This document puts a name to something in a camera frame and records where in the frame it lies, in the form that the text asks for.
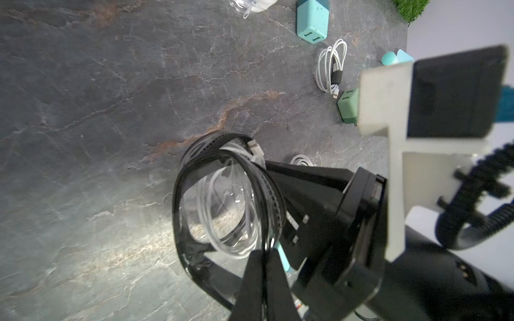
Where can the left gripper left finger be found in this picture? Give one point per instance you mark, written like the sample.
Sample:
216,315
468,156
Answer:
248,305

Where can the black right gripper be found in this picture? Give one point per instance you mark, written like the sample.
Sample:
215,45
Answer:
337,236

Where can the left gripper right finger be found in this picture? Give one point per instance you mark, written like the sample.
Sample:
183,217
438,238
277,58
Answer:
279,300

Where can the teal charger block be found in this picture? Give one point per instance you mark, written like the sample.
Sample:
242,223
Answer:
313,20
285,263

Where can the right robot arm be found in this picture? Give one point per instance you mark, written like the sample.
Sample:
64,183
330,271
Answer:
430,282

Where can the green charger block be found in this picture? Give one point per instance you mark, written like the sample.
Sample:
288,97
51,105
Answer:
348,106

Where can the teal garden trowel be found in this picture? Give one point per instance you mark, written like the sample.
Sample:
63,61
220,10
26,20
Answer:
399,57

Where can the green artificial grass mat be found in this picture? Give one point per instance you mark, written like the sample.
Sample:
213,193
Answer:
410,10

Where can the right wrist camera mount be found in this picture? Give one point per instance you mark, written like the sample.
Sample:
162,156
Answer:
437,113

